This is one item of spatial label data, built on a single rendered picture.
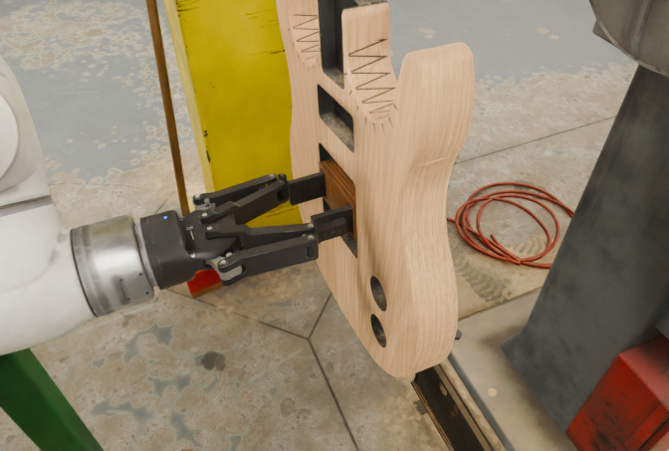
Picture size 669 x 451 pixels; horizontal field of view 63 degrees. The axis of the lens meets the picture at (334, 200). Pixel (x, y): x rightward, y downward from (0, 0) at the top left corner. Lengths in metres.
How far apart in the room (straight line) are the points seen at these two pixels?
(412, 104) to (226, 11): 1.01
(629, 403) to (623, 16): 0.66
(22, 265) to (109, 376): 1.21
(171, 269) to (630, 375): 0.76
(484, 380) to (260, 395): 0.62
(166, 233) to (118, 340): 1.26
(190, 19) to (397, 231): 0.97
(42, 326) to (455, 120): 0.39
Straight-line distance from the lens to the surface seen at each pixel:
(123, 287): 0.54
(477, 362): 1.33
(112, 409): 1.67
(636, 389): 1.05
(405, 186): 0.44
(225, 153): 1.57
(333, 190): 0.60
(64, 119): 2.72
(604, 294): 1.03
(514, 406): 1.30
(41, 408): 0.93
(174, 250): 0.54
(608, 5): 0.67
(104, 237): 0.54
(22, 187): 0.55
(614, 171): 0.93
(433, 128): 0.40
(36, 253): 0.54
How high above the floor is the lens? 1.42
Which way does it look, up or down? 44 degrees down
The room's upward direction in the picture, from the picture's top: straight up
